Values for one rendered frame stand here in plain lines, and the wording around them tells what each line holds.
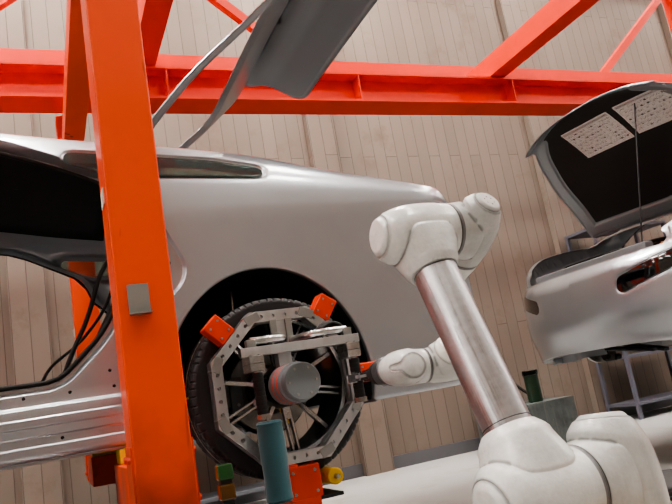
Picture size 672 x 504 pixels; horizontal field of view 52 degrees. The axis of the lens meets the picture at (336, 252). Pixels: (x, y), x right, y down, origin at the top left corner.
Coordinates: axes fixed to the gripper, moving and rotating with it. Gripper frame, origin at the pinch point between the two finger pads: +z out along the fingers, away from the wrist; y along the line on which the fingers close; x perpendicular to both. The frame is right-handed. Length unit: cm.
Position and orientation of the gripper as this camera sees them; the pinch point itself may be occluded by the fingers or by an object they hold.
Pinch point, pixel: (357, 377)
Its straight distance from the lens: 235.6
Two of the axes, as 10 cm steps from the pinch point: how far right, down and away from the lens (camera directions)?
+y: 9.1, -0.7, 4.0
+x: -1.7, -9.6, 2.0
